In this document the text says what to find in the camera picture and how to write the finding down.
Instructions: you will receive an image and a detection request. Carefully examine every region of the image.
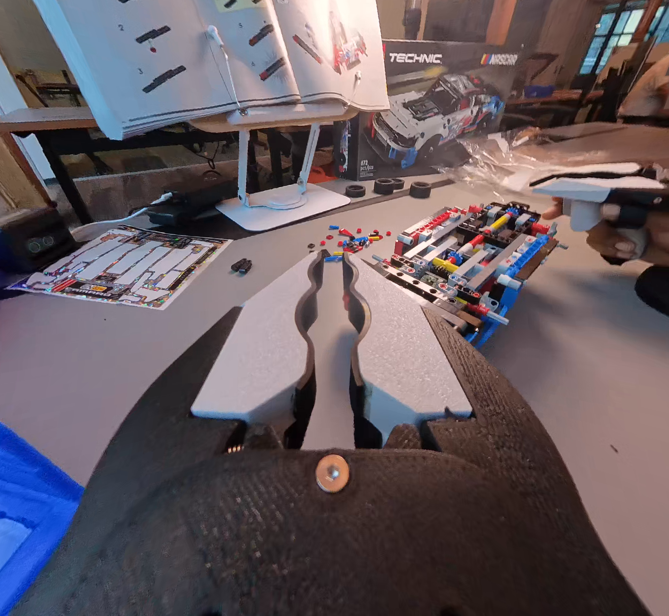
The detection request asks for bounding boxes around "black power adapter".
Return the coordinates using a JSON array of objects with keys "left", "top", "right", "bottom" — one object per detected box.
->
[{"left": 146, "top": 185, "right": 226, "bottom": 226}]

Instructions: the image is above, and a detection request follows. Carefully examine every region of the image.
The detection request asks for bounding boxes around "black lego set box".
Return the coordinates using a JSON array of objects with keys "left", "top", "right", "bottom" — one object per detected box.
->
[{"left": 334, "top": 39, "right": 529, "bottom": 181}]

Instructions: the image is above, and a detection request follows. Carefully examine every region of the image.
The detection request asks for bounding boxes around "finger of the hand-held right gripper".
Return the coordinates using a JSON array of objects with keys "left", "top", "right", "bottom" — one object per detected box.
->
[
  {"left": 544, "top": 163, "right": 646, "bottom": 181},
  {"left": 530, "top": 177, "right": 664, "bottom": 205}
]

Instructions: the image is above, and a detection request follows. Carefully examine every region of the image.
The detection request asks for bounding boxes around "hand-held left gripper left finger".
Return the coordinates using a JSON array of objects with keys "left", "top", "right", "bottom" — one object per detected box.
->
[{"left": 191, "top": 251, "right": 325, "bottom": 449}]

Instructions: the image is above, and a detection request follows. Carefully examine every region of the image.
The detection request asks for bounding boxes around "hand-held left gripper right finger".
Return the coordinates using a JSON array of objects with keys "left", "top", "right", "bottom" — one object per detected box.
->
[{"left": 342, "top": 254, "right": 472, "bottom": 449}]

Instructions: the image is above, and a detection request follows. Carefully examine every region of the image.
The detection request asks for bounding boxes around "lego instruction booklet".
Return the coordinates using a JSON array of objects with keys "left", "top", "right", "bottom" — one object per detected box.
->
[{"left": 8, "top": 0, "right": 390, "bottom": 140}]

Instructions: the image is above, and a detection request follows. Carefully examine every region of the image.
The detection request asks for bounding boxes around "white cable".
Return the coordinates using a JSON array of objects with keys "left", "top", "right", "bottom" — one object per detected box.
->
[{"left": 70, "top": 192, "right": 173, "bottom": 234}]

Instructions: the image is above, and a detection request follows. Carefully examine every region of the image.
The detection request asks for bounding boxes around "holographic sticker sheet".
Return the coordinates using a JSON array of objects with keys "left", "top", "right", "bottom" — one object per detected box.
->
[{"left": 9, "top": 224, "right": 232, "bottom": 312}]

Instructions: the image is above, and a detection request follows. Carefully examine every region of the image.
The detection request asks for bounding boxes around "pile of colourful lego pieces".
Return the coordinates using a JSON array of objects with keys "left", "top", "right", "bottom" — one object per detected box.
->
[{"left": 308, "top": 224, "right": 393, "bottom": 263}]

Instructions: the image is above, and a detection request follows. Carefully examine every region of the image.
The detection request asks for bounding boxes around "clear plastic wrap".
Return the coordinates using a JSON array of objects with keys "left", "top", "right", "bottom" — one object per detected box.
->
[{"left": 452, "top": 122, "right": 644, "bottom": 194}]

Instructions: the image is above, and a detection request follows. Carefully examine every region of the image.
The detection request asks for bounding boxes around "white book stand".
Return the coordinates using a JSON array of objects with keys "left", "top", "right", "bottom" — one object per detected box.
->
[{"left": 191, "top": 26, "right": 364, "bottom": 233}]

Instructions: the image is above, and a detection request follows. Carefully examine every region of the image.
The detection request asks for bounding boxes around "partly built lego car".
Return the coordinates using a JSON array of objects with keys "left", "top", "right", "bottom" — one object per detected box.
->
[{"left": 374, "top": 201, "right": 569, "bottom": 349}]

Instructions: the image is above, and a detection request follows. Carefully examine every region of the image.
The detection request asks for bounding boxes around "black box device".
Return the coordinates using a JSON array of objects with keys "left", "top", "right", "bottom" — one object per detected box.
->
[{"left": 0, "top": 206, "right": 80, "bottom": 274}]

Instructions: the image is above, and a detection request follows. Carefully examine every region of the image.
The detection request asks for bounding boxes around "window with teal frames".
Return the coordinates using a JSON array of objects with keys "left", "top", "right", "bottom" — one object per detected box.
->
[{"left": 579, "top": 0, "right": 655, "bottom": 77}]

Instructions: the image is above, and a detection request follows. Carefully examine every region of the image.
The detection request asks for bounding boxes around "blue bin with pieces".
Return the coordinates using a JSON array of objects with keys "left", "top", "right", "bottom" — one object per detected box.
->
[{"left": 0, "top": 422, "right": 85, "bottom": 616}]

